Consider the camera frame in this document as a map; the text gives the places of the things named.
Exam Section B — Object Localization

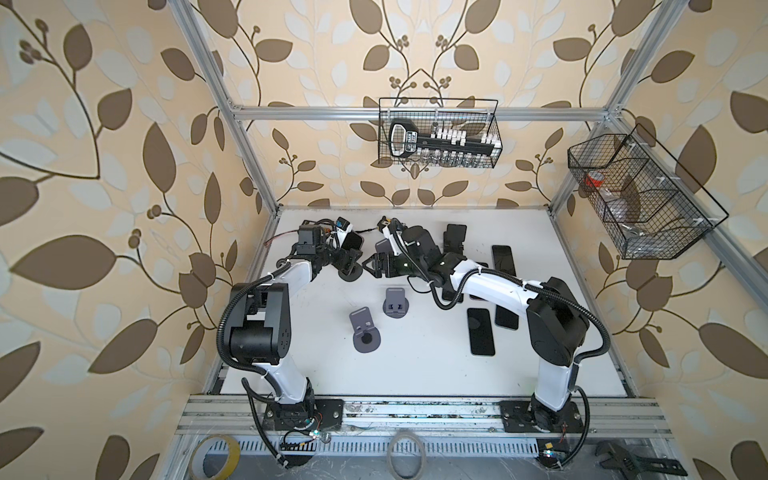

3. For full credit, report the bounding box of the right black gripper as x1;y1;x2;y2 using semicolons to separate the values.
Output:
362;251;426;278

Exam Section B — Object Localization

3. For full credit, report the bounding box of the black round stand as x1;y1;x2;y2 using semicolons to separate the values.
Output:
338;263;363;282

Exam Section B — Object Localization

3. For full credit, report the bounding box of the grey round stand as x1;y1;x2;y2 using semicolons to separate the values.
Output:
382;287;409;319

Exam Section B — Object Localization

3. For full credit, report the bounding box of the dark round stand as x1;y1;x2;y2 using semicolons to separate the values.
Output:
349;307;381;354

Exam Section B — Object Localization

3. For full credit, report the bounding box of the black phone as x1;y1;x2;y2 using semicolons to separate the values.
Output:
491;245;517;276
467;308;496;357
494;305;520;330

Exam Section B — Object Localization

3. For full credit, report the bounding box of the purple round phone stand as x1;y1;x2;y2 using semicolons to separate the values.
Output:
375;239;392;253

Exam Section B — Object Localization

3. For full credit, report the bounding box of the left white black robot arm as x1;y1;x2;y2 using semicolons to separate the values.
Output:
216;217;363;429

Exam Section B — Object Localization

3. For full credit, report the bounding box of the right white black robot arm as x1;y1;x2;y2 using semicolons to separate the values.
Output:
363;217;611;430

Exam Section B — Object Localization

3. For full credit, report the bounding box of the black rear phone stand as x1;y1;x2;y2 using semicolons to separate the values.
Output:
443;224;467;255

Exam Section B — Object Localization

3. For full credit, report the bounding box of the black yellow round connector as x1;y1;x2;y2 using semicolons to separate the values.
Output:
377;216;392;234

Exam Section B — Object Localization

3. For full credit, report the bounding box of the black tool in basket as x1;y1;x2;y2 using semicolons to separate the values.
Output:
384;119;503;158

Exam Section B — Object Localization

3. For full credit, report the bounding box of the red cap bottle in basket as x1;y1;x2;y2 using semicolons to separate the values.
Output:
584;170;605;191

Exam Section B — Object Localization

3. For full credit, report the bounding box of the yellow tape roll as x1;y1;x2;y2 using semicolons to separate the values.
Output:
187;435;241;480

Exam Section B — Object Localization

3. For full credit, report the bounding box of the black adjustable wrench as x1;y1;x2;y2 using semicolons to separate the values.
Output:
595;441;688;479

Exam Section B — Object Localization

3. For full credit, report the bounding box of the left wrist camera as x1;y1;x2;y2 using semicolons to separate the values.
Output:
334;217;353;248

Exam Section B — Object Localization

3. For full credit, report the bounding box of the black wire basket rear wall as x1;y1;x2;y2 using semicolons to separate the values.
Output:
378;96;503;169

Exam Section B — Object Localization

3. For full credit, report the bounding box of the black wire basket wall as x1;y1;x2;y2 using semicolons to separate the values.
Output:
378;96;503;169
567;124;729;260

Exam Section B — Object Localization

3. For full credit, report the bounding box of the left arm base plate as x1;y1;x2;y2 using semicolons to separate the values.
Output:
265;398;345;431

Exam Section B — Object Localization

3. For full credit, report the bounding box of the grey tape ring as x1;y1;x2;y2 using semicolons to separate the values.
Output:
386;431;428;480

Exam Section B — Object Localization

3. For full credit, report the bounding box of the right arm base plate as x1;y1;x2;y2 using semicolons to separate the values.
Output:
499;399;586;435

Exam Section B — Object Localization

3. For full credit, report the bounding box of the black wire basket right wall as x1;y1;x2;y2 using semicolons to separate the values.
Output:
567;124;729;260

